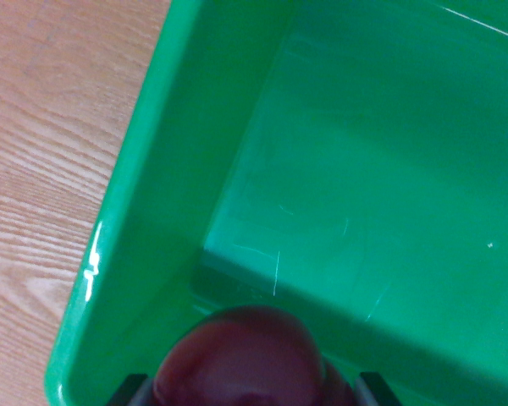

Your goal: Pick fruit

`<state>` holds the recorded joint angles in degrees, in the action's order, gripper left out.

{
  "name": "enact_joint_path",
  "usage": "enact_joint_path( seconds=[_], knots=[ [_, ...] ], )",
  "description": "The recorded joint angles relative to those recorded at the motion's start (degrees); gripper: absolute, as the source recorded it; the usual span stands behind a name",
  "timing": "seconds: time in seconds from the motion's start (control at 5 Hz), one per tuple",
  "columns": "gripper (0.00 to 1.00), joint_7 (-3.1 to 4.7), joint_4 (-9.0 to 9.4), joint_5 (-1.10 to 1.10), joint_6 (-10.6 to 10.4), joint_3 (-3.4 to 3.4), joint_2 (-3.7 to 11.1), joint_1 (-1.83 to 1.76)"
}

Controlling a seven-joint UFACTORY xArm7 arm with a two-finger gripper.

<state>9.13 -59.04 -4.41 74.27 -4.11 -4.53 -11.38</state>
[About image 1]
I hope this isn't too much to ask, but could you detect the dark red toy apple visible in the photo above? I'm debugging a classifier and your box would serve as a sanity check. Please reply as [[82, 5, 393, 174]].
[[151, 304, 357, 406]]

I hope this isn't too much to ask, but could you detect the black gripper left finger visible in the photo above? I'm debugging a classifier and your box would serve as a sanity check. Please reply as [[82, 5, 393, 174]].
[[108, 373, 153, 406]]

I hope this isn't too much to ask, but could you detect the green plastic bin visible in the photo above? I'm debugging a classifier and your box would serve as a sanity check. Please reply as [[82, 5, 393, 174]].
[[44, 0, 508, 406]]

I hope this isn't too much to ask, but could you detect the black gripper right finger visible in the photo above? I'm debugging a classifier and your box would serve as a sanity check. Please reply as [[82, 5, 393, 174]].
[[353, 370, 403, 406]]

